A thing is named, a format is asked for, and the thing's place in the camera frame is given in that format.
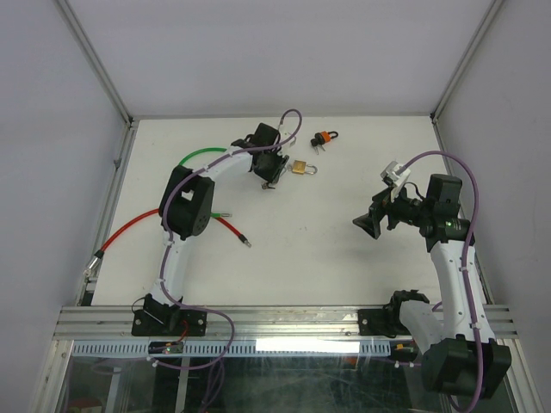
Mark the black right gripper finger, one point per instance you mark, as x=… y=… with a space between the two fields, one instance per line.
x=377 y=210
x=370 y=223

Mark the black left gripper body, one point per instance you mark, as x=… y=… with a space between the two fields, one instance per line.
x=273 y=166

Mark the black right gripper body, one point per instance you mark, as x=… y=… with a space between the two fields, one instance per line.
x=406 y=210

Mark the large brass padlock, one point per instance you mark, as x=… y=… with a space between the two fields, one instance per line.
x=299 y=167

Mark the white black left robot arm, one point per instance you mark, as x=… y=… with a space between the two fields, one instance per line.
x=185 y=211

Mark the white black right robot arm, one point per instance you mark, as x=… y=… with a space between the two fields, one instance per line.
x=461 y=356

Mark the keys of orange padlock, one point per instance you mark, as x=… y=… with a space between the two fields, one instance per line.
x=318 y=149

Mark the orange black padlock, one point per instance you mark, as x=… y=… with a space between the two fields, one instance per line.
x=320 y=139

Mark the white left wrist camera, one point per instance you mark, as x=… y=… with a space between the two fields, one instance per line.
x=287 y=143

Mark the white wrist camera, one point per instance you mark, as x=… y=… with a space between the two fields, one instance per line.
x=396 y=174
x=287 y=143

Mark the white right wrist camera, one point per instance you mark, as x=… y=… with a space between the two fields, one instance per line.
x=396 y=174

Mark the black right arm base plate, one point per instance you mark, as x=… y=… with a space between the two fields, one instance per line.
x=374 y=322

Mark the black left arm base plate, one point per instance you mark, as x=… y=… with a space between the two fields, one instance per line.
x=179 y=322

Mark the red cable lock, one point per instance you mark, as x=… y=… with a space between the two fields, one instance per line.
x=142 y=225

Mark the aluminium mounting rail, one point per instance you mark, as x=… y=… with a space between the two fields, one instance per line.
x=122 y=322

